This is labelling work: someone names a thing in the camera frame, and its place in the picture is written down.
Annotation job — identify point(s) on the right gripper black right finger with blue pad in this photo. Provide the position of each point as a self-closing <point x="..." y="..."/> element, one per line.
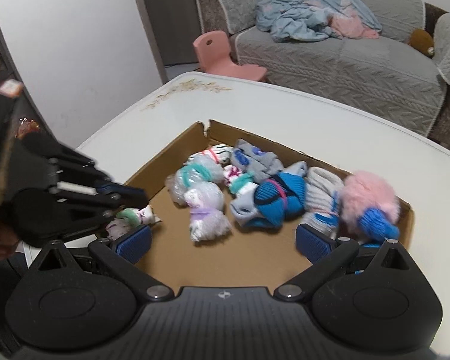
<point x="328" y="256"/>

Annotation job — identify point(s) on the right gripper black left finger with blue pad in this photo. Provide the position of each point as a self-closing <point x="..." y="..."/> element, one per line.
<point x="119" y="258"/>

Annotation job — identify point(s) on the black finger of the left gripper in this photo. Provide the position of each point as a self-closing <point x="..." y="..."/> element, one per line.
<point x="127" y="196"/>

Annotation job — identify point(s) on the white green-banded small sock bundle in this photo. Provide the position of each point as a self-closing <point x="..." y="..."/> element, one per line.
<point x="131" y="219"/>

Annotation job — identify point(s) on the white blue knit sock bundle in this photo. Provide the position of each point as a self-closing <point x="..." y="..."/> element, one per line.
<point x="323" y="201"/>

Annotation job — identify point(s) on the pink fluffy blue sock bundle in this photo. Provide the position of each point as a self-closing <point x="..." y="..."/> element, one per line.
<point x="369" y="207"/>

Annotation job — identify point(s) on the blue black sock bundle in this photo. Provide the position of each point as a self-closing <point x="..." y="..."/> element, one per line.
<point x="276" y="200"/>

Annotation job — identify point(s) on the clear purple-banded sock bundle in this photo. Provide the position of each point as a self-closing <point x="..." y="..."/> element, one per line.
<point x="207" y="219"/>

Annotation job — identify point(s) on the blue sock bundle pink band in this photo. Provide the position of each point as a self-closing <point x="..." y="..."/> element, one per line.
<point x="365" y="254"/>

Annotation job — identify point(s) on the hand holding other gripper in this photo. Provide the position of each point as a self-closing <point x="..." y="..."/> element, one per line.
<point x="0" y="237"/>

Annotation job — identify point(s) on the clear teal-banded sock bundle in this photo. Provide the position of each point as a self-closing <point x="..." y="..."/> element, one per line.
<point x="197" y="170"/>

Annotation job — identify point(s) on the shallow brown cardboard box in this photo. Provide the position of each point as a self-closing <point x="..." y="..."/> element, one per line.
<point x="244" y="258"/>

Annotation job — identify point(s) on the white pink striped sock bundle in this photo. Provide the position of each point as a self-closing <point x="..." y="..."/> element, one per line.
<point x="220" y="154"/>

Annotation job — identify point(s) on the grey blue sock bundle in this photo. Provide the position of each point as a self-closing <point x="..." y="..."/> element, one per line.
<point x="250" y="159"/>

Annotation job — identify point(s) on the white magenta teal sock bundle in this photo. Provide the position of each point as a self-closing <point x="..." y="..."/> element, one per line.
<point x="238" y="182"/>

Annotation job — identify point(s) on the small pink plastic chair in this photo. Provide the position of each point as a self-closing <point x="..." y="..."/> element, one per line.
<point x="213" y="52"/>

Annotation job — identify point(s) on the grey quilted sofa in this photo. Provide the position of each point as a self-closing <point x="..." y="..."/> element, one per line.
<point x="385" y="76"/>

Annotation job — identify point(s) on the dark grey door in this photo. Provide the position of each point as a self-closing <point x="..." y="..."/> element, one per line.
<point x="172" y="26"/>

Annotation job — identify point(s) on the pink garment on sofa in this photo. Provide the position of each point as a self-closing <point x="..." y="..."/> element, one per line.
<point x="352" y="27"/>

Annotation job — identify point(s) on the brown plush toy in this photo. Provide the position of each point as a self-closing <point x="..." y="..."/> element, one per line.
<point x="422" y="41"/>

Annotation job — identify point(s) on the light blue crumpled blanket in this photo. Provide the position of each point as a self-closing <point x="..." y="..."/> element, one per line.
<point x="308" y="20"/>

